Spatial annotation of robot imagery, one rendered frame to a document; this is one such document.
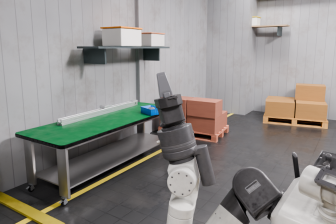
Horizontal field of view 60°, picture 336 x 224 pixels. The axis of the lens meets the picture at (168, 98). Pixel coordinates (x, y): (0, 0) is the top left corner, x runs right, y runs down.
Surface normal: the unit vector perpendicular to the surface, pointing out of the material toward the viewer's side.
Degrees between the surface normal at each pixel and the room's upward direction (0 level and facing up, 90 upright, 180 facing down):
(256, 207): 54
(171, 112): 80
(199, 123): 90
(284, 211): 23
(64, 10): 90
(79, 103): 90
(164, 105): 91
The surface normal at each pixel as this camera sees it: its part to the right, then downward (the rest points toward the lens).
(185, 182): -0.24, 0.08
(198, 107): -0.50, 0.15
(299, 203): -0.29, -0.86
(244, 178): -0.33, -0.45
